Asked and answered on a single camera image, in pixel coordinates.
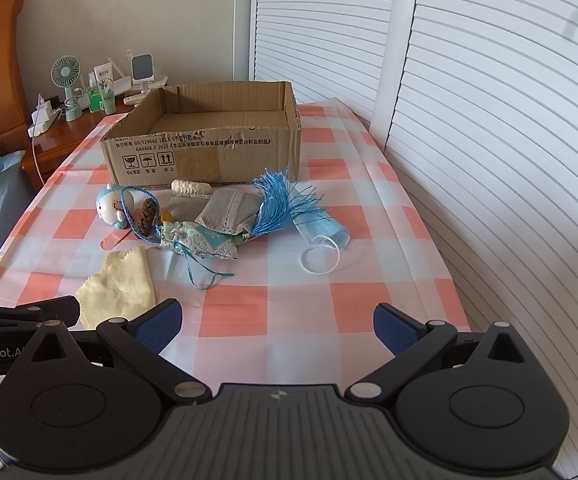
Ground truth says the yellow cleaning cloth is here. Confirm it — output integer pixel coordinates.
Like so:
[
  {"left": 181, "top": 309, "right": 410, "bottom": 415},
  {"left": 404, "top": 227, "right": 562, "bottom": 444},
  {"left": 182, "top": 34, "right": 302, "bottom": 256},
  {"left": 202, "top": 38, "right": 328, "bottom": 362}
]
[{"left": 75, "top": 246, "right": 157, "bottom": 331}]

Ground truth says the brown scrunchie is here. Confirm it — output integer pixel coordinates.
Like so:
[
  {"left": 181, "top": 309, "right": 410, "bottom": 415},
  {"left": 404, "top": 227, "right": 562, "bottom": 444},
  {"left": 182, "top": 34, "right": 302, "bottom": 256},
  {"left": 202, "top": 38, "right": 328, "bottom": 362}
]
[{"left": 131, "top": 197, "right": 162, "bottom": 239}]

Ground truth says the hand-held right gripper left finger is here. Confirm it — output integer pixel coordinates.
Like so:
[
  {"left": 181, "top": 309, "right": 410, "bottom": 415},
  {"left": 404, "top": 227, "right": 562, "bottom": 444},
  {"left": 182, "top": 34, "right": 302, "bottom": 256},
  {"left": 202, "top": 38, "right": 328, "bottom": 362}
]
[{"left": 29, "top": 298, "right": 208, "bottom": 404}]

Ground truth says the pink checked tablecloth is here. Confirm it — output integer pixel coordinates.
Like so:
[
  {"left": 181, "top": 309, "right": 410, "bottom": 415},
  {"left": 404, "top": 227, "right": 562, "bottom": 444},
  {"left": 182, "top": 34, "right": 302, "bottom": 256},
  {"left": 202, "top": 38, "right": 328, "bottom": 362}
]
[{"left": 0, "top": 97, "right": 472, "bottom": 401}]

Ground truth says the floral fabric pouch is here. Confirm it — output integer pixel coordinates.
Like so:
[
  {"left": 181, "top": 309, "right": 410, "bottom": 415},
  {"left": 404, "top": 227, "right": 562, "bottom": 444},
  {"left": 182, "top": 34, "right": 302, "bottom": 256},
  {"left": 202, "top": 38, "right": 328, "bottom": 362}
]
[{"left": 158, "top": 219, "right": 244, "bottom": 291}]

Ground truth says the blue tassel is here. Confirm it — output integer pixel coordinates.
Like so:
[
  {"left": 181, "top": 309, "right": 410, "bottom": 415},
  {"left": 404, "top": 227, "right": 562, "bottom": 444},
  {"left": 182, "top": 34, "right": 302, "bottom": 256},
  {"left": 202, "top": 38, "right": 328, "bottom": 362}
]
[{"left": 241, "top": 169, "right": 330, "bottom": 239}]

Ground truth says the white phone stand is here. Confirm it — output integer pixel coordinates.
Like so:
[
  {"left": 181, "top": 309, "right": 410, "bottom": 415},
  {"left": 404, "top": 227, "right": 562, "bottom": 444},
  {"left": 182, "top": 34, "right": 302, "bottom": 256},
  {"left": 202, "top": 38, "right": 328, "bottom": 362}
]
[{"left": 130, "top": 52, "right": 167, "bottom": 91}]

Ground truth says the white cosmetic tube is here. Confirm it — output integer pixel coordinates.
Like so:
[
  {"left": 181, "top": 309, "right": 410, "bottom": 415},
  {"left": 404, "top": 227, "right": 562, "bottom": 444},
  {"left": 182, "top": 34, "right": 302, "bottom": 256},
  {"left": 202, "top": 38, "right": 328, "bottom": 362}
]
[{"left": 94, "top": 63, "right": 114, "bottom": 92}]

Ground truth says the grey fabric sachet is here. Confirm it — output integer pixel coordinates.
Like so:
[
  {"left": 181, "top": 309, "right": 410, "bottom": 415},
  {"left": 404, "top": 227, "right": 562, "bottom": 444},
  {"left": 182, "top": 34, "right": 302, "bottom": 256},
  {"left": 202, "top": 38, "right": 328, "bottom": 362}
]
[{"left": 194, "top": 189, "right": 260, "bottom": 236}]

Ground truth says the brown cardboard box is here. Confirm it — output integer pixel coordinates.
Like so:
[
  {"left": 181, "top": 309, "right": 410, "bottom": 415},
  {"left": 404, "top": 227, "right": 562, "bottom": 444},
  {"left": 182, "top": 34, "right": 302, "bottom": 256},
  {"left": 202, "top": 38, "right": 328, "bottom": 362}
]
[{"left": 100, "top": 80, "right": 302, "bottom": 187}]

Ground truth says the cream crocheted piece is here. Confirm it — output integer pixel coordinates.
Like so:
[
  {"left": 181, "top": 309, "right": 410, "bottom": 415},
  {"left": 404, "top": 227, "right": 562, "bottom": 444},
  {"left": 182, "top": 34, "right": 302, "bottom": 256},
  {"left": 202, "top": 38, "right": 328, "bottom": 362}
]
[{"left": 171, "top": 178, "right": 213, "bottom": 197}]

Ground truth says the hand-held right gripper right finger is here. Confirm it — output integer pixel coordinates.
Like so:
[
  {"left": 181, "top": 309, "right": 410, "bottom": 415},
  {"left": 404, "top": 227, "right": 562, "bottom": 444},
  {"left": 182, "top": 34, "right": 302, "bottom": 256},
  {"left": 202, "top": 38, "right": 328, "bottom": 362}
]
[{"left": 345, "top": 303, "right": 534, "bottom": 404}]

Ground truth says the white louvered door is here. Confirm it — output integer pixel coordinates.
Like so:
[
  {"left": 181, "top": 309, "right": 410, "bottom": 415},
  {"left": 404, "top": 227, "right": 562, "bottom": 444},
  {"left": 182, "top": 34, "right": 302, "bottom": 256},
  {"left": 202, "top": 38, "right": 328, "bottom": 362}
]
[
  {"left": 386, "top": 0, "right": 578, "bottom": 476},
  {"left": 251, "top": 0, "right": 420, "bottom": 126}
]

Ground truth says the white power strip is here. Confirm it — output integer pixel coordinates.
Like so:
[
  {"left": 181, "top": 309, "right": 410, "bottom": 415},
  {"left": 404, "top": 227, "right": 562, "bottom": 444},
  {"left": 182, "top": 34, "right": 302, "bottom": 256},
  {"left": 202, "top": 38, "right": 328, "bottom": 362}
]
[{"left": 28, "top": 95, "right": 62, "bottom": 137}]

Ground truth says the wooden nightstand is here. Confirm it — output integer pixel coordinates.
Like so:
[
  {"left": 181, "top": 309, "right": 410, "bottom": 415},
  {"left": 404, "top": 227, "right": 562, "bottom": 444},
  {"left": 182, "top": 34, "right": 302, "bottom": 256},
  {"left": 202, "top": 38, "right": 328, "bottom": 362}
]
[{"left": 31, "top": 92, "right": 150, "bottom": 191}]

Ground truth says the white cable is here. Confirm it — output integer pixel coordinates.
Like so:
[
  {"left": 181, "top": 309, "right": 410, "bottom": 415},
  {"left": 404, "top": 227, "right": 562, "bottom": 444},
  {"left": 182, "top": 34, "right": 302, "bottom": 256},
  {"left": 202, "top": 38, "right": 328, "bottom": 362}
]
[{"left": 31, "top": 130, "right": 48, "bottom": 186}]

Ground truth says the green desk fan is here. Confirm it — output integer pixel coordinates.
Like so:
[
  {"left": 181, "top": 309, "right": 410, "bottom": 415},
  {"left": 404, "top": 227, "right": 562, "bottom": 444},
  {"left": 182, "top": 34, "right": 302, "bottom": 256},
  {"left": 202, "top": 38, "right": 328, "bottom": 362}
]
[{"left": 51, "top": 56, "right": 86, "bottom": 122}]

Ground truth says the blue and white squishy toy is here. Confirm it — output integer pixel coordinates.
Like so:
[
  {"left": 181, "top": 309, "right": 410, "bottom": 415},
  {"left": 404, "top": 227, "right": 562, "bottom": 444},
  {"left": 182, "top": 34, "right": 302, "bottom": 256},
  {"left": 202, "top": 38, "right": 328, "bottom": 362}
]
[{"left": 95, "top": 184, "right": 132, "bottom": 229}]

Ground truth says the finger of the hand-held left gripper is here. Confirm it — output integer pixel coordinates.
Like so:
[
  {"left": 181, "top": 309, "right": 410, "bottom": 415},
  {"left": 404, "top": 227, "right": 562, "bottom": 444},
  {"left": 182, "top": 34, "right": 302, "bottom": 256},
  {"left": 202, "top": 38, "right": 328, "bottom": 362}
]
[{"left": 0, "top": 296, "right": 80, "bottom": 332}]

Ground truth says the blue braided cord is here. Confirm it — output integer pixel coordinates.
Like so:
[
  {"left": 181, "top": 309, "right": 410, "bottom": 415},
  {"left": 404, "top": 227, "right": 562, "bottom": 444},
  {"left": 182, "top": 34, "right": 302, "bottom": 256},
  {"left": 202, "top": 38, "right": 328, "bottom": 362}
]
[{"left": 121, "top": 186, "right": 146, "bottom": 234}]

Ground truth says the blue face mask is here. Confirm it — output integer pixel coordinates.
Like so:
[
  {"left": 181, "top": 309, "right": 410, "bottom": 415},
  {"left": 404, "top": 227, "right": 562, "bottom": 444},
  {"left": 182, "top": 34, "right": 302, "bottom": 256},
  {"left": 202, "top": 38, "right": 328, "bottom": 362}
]
[{"left": 291, "top": 212, "right": 350, "bottom": 275}]

